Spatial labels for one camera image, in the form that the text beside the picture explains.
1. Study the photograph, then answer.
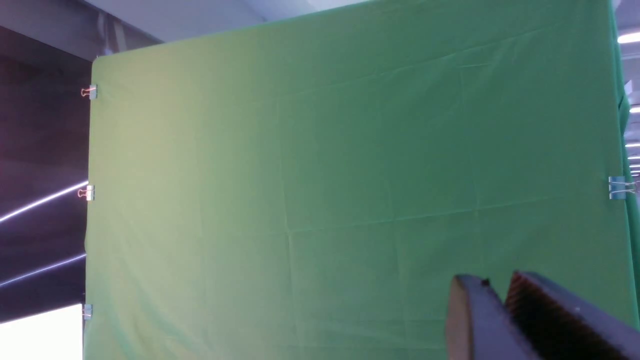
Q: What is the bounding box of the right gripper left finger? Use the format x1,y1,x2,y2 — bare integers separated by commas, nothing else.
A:
445,274,540,360

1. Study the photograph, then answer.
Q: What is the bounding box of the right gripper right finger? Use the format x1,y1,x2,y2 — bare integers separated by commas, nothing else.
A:
505,271,640,360

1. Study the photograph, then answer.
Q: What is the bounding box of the binder clip right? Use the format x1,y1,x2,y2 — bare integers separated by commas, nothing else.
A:
608,176,639,200

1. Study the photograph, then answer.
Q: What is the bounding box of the binder clip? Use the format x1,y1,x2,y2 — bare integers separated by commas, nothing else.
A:
608,176,639,200
77,184,95,202
82,303,93,321
80,84,98,100

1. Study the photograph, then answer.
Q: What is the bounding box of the green backdrop cloth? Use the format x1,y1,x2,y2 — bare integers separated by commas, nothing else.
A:
84,0,639,360

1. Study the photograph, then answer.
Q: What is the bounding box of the binder clip lower left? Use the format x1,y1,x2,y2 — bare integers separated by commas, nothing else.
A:
82,303,93,321

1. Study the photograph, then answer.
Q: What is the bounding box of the binder clip middle left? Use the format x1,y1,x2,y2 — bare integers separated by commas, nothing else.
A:
77,184,95,202

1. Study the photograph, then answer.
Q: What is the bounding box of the binder clip upper left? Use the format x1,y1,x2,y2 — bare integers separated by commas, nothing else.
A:
80,84,98,100

